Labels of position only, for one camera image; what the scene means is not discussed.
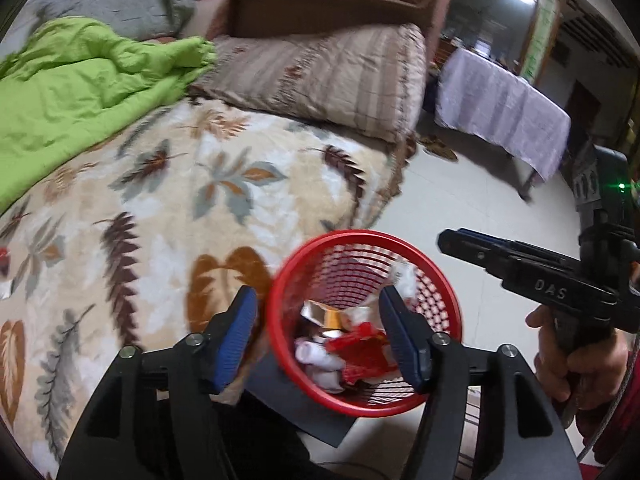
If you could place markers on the person's right hand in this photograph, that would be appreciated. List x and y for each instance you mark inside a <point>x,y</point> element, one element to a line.
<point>585,380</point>

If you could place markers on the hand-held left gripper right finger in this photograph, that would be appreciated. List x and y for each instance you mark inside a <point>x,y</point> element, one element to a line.
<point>400,340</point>

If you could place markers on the clear plastic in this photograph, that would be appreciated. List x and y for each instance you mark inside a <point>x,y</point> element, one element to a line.
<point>406,280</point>

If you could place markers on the long orange cardboard box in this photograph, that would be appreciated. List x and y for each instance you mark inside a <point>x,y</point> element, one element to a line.
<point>327,316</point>

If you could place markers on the leaf print blanket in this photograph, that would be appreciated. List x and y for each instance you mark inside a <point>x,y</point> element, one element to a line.
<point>150,200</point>

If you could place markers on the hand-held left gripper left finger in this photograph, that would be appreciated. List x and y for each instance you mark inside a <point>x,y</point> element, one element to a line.
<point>235,340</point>

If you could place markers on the table with white cloth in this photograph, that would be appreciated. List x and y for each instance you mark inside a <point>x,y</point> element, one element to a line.
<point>495,105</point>

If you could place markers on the green wall banner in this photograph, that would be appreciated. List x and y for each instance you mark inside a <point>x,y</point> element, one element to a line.
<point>542,30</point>

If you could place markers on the green quilt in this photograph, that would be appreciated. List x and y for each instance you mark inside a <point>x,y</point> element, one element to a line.
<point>75,90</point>

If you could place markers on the striped brown pillow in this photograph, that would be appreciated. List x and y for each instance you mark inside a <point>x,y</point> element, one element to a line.
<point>325,75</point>

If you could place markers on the dark grey sheet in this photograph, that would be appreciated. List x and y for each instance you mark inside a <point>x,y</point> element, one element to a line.
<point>305,410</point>

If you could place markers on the red packet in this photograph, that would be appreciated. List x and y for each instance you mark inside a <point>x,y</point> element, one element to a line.
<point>362,350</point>

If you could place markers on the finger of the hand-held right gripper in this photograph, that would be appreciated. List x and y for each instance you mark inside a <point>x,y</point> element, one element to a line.
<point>482,236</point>
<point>472,252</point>

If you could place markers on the red plastic mesh basket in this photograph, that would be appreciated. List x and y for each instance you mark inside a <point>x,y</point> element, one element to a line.
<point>310,260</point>

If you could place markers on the brown striped headboard cushion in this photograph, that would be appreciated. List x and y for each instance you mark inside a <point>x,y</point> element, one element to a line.
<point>325,0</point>

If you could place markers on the person's right forearm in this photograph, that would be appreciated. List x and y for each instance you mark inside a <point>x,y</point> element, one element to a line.
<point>622,420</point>

